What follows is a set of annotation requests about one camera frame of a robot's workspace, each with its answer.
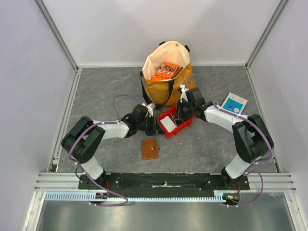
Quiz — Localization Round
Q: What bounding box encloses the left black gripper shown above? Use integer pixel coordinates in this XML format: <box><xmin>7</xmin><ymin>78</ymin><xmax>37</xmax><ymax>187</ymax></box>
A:
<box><xmin>137</xmin><ymin>114</ymin><xmax>165</xmax><ymax>136</ymax></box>

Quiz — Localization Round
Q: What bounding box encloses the red plastic bin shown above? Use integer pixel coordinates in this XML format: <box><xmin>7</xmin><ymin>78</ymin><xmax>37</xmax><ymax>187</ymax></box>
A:
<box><xmin>157</xmin><ymin>105</ymin><xmax>195</xmax><ymax>139</ymax></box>

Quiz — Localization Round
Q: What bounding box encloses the brown leather card holder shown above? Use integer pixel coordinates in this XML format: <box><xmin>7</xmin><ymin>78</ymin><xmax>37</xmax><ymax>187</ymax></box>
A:
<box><xmin>141</xmin><ymin>139</ymin><xmax>159</xmax><ymax>160</ymax></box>

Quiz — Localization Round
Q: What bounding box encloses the blue white box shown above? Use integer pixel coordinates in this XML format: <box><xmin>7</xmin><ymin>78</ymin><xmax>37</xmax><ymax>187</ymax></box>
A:
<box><xmin>221</xmin><ymin>92</ymin><xmax>248</xmax><ymax>114</ymax></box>

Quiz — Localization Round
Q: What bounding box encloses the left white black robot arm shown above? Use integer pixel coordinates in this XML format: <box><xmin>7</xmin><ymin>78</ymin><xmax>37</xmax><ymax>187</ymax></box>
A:
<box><xmin>61</xmin><ymin>103</ymin><xmax>163</xmax><ymax>189</ymax></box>

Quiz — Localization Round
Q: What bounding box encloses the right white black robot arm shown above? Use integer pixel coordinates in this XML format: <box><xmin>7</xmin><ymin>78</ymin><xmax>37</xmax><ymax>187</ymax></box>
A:
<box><xmin>175</xmin><ymin>84</ymin><xmax>274</xmax><ymax>190</ymax></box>

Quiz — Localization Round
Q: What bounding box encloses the white card stack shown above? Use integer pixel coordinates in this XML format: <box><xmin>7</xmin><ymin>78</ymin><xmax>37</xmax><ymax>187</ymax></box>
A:
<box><xmin>160</xmin><ymin>116</ymin><xmax>177</xmax><ymax>133</ymax></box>

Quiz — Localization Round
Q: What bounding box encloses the yellow tote bag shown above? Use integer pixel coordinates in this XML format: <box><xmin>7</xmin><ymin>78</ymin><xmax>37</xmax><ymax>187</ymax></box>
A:
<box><xmin>140</xmin><ymin>40</ymin><xmax>196</xmax><ymax>109</ymax></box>

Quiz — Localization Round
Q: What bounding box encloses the orange snack box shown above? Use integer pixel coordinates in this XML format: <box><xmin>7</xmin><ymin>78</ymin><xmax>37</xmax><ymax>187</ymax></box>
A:
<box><xmin>152</xmin><ymin>62</ymin><xmax>179</xmax><ymax>81</ymax></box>

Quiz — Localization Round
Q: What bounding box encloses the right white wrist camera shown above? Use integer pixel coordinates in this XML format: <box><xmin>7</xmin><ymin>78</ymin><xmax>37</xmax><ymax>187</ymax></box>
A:
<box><xmin>179</xmin><ymin>84</ymin><xmax>189</xmax><ymax>103</ymax></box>

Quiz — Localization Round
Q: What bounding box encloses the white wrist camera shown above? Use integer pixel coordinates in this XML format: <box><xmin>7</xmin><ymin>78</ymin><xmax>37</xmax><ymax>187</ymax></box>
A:
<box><xmin>179</xmin><ymin>84</ymin><xmax>189</xmax><ymax>103</ymax></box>
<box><xmin>142</xmin><ymin>103</ymin><xmax>156</xmax><ymax>117</ymax></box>

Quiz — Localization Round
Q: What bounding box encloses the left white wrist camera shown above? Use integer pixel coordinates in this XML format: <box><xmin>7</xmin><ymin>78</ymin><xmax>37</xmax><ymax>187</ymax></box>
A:
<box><xmin>142</xmin><ymin>103</ymin><xmax>156</xmax><ymax>117</ymax></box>

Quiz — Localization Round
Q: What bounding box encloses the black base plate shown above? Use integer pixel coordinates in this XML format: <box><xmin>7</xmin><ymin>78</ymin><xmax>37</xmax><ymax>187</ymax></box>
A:
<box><xmin>78</xmin><ymin>172</ymin><xmax>251</xmax><ymax>196</ymax></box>

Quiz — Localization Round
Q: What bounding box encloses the white slotted cable duct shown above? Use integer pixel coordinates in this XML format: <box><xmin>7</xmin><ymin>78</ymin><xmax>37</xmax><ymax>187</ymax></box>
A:
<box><xmin>45</xmin><ymin>192</ymin><xmax>230</xmax><ymax>203</ymax></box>

